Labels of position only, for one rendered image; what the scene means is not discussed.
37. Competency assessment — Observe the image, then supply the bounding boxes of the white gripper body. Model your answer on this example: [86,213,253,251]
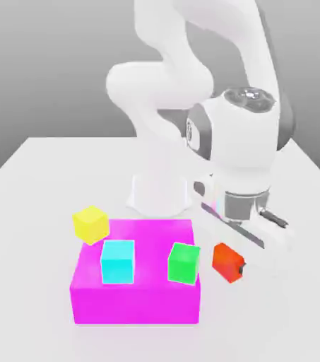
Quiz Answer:
[199,199,295,257]

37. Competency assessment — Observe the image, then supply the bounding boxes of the small red cube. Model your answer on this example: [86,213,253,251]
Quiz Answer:
[212,242,246,284]

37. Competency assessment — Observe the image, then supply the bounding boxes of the small green cube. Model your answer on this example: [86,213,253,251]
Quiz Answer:
[167,242,201,286]

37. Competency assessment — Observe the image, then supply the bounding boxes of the small cyan cube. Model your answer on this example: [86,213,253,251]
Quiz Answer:
[100,239,136,284]

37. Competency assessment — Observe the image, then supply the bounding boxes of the small yellow cube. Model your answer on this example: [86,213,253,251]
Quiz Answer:
[72,205,110,246]

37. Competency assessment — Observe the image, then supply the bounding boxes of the large magenta box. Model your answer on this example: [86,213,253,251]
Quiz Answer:
[69,218,201,326]

